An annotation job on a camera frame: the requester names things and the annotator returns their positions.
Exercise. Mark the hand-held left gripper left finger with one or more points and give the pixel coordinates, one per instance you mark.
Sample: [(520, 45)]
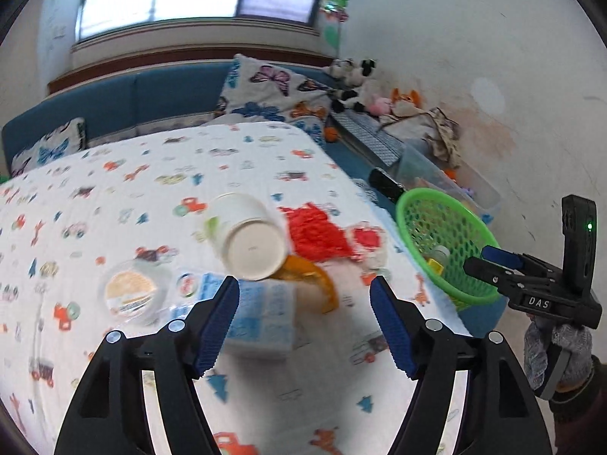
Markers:
[(218, 327)]

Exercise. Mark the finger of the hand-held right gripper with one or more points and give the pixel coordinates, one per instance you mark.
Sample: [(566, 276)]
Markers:
[(507, 258), (488, 275)]

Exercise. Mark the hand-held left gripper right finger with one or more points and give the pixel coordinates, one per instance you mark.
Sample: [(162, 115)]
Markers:
[(391, 327)]

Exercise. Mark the green plastic mesh basket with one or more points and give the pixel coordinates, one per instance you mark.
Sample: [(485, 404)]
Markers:
[(474, 227)]

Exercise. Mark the blue and white tissue pack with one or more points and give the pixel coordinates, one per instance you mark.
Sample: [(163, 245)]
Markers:
[(265, 313)]

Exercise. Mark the clear bottle yellow label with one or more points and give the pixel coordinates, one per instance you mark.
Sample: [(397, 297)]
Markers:
[(438, 253)]

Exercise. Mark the white paper cup green label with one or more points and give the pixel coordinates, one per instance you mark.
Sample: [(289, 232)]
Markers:
[(251, 246)]

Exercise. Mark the yellow orange wrapper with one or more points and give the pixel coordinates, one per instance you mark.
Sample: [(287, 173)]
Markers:
[(313, 275)]

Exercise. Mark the person's right forearm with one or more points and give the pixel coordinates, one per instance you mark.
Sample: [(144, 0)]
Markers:
[(583, 417)]

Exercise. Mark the person's right hand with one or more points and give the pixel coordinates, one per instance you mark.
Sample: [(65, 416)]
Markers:
[(578, 350)]

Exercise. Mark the small clear cup beige lid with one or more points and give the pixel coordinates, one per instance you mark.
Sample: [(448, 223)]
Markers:
[(130, 289)]

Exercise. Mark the clear plastic storage box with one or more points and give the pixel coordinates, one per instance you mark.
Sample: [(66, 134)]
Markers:
[(427, 170)]

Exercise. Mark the patterned beige cloth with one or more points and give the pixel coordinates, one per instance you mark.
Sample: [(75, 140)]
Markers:
[(436, 128)]

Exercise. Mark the printed cartoon blanket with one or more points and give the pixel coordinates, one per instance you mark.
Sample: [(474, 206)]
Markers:
[(142, 199)]

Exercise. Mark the blue striped mat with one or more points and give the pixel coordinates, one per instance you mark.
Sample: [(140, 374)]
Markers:
[(370, 135)]

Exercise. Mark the orange fox plush toy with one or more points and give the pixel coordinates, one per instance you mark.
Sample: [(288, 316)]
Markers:
[(405, 99)]

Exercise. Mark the pink plush toy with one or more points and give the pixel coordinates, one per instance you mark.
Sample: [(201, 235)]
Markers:
[(380, 105)]

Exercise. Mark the orange ball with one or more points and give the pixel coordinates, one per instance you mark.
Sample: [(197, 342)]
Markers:
[(331, 133)]

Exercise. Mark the cow plush toy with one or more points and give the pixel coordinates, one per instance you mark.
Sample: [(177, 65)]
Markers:
[(360, 80)]

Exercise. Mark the blue sofa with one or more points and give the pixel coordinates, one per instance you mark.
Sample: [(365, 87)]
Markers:
[(156, 95)]

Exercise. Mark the large butterfly pillow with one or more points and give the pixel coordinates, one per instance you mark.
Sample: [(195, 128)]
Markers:
[(270, 90)]

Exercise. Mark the small butterfly pillow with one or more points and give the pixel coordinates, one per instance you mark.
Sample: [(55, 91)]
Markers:
[(47, 147)]

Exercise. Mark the small black and white plush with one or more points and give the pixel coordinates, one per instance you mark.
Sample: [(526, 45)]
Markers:
[(337, 68)]

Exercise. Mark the brown wooden ledge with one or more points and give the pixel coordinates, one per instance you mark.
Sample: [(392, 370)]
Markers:
[(142, 64)]

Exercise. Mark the colourful pinwheel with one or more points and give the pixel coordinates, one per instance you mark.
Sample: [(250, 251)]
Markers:
[(334, 9)]

